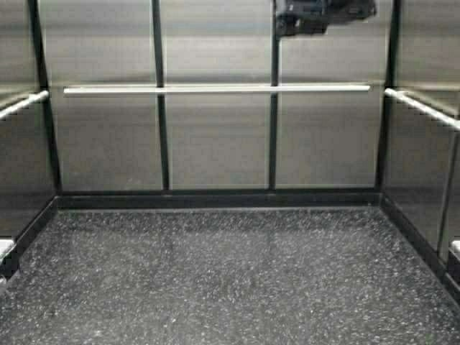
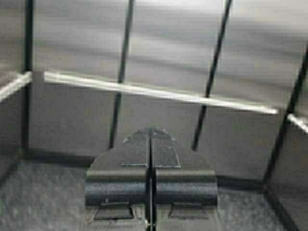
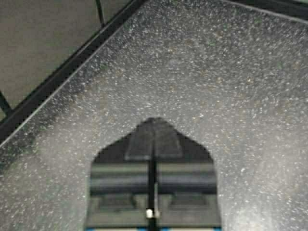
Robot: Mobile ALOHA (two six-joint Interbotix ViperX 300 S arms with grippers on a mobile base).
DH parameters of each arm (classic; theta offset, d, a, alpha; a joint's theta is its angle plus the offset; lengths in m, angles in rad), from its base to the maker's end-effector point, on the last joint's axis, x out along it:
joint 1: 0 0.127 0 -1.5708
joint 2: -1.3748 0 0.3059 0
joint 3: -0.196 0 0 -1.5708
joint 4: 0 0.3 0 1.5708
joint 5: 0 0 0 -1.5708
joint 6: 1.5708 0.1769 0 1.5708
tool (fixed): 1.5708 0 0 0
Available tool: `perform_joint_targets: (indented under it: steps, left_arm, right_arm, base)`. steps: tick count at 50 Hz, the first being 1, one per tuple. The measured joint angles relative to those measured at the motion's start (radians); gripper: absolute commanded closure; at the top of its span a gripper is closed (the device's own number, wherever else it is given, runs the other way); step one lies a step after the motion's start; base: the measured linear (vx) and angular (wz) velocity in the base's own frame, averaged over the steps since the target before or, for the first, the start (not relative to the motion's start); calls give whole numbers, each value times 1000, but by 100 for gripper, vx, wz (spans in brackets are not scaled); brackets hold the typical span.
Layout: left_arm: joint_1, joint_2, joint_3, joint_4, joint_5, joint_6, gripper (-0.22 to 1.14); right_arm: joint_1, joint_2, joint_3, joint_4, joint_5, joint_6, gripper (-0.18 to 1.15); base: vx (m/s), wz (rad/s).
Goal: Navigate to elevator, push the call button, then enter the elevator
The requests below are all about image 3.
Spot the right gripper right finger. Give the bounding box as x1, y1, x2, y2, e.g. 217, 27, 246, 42
154, 118, 221, 229

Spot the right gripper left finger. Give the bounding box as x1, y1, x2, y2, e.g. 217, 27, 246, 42
85, 118, 154, 229

